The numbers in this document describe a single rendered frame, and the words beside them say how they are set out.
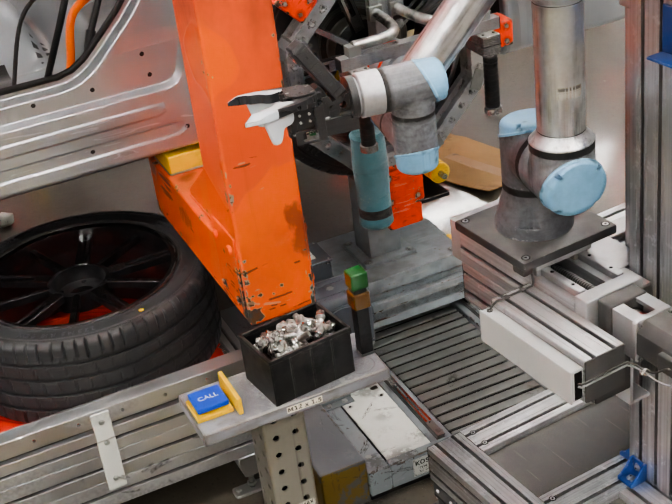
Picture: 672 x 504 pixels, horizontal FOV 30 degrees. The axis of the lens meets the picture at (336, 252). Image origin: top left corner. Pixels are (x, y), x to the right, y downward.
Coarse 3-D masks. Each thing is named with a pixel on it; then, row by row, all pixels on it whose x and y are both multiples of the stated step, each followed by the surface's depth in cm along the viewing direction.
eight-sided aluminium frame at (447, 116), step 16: (320, 0) 298; (320, 16) 300; (288, 32) 303; (304, 32) 300; (464, 48) 326; (288, 64) 301; (464, 64) 328; (480, 64) 325; (288, 80) 304; (304, 80) 305; (464, 80) 329; (480, 80) 327; (448, 96) 330; (464, 96) 327; (448, 112) 327; (448, 128) 329; (320, 144) 314; (336, 144) 316
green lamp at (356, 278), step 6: (348, 270) 267; (354, 270) 267; (360, 270) 266; (348, 276) 266; (354, 276) 265; (360, 276) 265; (366, 276) 266; (348, 282) 267; (354, 282) 265; (360, 282) 266; (366, 282) 267; (354, 288) 266; (360, 288) 267
